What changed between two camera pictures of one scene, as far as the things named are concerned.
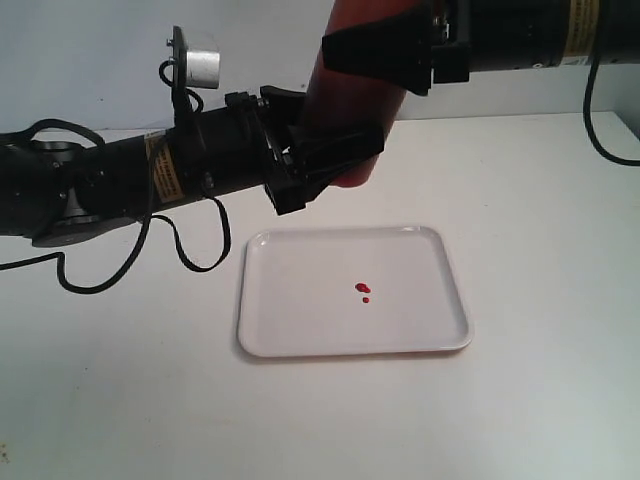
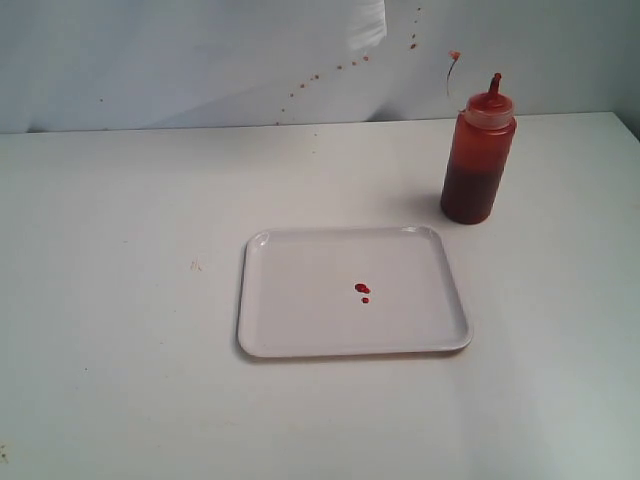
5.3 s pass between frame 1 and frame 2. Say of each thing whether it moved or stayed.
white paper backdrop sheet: stayed
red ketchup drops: stayed
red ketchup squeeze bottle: moved
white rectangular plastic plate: stayed
